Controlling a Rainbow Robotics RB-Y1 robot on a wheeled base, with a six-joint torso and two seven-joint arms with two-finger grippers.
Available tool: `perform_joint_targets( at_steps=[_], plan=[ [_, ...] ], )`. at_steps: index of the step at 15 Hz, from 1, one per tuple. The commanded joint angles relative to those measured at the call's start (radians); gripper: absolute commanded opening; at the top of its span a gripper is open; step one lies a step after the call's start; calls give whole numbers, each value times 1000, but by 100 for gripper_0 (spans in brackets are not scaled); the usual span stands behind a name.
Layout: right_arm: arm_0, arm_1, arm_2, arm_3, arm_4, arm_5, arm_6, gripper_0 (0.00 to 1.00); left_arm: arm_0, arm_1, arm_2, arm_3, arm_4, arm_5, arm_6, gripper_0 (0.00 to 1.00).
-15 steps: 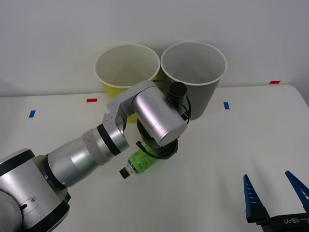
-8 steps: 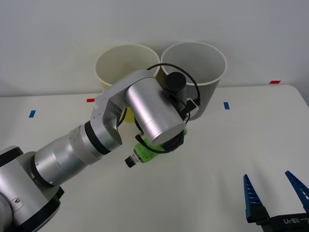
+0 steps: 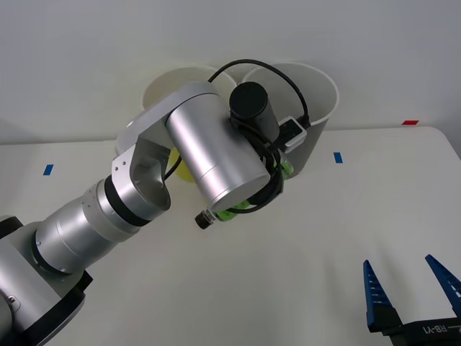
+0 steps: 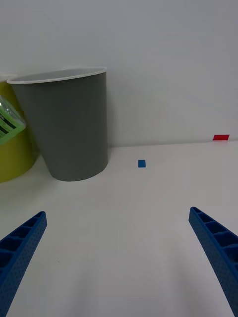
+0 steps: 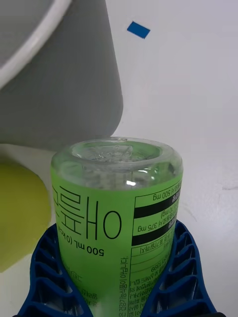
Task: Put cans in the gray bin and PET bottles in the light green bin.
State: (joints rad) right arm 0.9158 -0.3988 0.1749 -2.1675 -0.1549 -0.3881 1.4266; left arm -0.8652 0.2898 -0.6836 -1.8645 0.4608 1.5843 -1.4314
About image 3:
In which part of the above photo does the grey plastic bin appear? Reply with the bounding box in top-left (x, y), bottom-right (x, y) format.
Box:
top-left (240, 61), bottom-right (340, 180)

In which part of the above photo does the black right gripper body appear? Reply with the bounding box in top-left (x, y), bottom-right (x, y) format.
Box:
top-left (385, 316), bottom-right (461, 346)

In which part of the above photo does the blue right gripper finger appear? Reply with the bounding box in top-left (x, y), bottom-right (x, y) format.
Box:
top-left (424, 254), bottom-right (461, 319)
top-left (362, 259), bottom-right (403, 335)

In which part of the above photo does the green plastic bottle black cap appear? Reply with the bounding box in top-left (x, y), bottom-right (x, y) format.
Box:
top-left (194, 154), bottom-right (295, 231)

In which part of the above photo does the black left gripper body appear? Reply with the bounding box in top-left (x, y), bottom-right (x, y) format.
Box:
top-left (255, 138), bottom-right (286, 202)

